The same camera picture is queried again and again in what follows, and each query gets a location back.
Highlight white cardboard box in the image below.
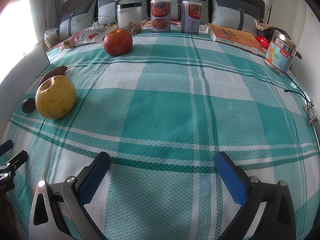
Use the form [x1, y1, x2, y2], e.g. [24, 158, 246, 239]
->
[0, 42, 50, 138]

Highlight small red box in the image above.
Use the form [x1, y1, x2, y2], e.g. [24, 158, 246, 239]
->
[257, 36, 272, 49]

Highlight clear jar with black lid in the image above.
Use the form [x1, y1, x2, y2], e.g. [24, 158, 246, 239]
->
[117, 2, 143, 35]

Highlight black cord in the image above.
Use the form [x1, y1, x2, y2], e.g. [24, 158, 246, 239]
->
[284, 88, 313, 103]

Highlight brown handbag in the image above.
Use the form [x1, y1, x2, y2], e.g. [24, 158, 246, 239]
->
[254, 19, 277, 39]

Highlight grey curtain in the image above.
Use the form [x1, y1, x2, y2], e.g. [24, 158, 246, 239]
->
[29, 0, 63, 40]

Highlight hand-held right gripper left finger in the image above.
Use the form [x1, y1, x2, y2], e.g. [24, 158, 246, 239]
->
[29, 151, 112, 240]

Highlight metal keys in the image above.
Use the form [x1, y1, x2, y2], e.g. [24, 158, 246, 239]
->
[302, 100, 318, 125]

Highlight silver orange food can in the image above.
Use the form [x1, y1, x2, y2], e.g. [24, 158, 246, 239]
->
[181, 1, 203, 35]

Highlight pink white snack bag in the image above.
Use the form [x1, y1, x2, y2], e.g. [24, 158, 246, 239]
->
[60, 27, 118, 53]

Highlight teal label tin can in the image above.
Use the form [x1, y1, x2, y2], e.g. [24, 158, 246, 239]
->
[264, 29, 298, 75]

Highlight small black fruit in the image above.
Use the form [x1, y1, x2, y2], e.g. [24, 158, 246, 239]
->
[22, 98, 36, 114]

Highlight teal plaid blanket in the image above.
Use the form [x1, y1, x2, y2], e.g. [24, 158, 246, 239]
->
[0, 29, 320, 240]

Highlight white door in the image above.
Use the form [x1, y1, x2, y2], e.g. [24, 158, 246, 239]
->
[265, 0, 295, 25]

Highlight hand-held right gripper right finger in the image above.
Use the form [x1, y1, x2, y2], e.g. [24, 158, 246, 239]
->
[214, 152, 297, 240]

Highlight orange label food can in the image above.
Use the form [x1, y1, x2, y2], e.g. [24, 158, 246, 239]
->
[150, 0, 173, 33]

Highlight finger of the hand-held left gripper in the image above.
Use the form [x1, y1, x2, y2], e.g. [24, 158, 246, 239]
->
[0, 150, 29, 180]
[0, 139, 14, 155]

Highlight orange book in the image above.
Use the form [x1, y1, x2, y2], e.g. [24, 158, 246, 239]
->
[206, 23, 268, 55]

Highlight row of grey pillows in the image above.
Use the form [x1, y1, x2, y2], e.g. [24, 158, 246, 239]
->
[61, 0, 265, 23]

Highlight red apple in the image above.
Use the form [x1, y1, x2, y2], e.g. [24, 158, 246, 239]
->
[103, 28, 133, 56]

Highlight clear plastic bag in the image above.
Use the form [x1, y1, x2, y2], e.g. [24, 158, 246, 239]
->
[44, 28, 60, 48]

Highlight yellow apple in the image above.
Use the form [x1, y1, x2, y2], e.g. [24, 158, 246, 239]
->
[35, 75, 77, 120]

